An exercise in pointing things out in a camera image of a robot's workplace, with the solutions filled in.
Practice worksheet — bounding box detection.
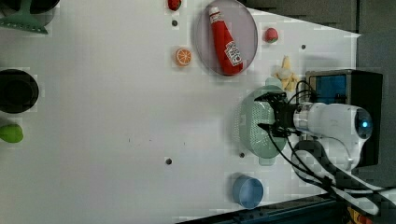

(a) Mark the peeled banana toy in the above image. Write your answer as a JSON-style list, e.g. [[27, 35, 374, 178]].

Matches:
[[274, 56, 300, 91]]

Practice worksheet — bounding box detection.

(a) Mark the orange slice toy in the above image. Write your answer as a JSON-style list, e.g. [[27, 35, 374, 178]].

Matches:
[[175, 48, 191, 66]]

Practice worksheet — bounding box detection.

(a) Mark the mint green plastic strainer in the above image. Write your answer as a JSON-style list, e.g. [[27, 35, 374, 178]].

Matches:
[[238, 77, 286, 166]]

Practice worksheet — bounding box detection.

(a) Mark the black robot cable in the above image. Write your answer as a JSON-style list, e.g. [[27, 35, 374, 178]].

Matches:
[[266, 79, 396, 200]]

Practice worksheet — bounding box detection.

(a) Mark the round grey plate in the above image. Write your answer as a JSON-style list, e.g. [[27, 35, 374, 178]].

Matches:
[[193, 0, 259, 76]]

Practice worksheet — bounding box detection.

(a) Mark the silver black toaster oven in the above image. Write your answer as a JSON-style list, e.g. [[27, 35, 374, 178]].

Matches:
[[305, 69, 383, 167]]

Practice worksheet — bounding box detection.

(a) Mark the green dustpan scraper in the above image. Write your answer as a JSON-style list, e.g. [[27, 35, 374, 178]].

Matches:
[[0, 0, 48, 35]]

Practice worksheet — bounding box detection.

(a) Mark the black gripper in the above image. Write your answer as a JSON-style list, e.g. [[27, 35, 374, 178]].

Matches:
[[254, 92, 298, 137]]

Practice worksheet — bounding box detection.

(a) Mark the dark red strawberry toy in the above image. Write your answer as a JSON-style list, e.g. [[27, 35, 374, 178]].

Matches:
[[168, 0, 181, 11]]

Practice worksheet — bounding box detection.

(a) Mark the black round pot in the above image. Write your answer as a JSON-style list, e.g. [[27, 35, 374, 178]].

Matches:
[[0, 69, 39, 114]]

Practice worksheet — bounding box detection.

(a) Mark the red ketchup bottle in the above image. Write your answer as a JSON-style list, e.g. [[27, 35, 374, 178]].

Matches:
[[208, 7, 244, 76]]

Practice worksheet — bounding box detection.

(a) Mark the green pear toy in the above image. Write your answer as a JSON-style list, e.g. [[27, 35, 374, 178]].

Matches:
[[0, 124, 23, 143]]

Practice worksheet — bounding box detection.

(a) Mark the blue plastic cup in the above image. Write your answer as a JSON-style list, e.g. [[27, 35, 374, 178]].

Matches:
[[232, 175, 264, 209]]

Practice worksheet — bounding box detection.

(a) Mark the pink strawberry toy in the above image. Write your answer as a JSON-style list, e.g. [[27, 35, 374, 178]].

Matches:
[[264, 28, 278, 43]]

